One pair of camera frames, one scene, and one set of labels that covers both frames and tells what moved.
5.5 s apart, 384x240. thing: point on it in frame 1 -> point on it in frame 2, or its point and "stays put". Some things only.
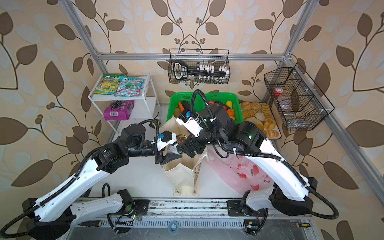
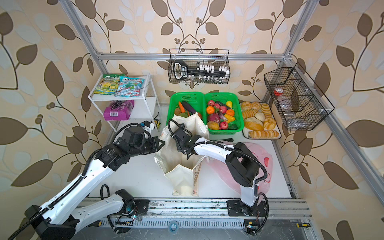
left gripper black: (168, 156) -> (155, 147)
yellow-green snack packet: (109, 84) stays put
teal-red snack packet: (129, 87) stays put
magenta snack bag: (119, 110) stays put
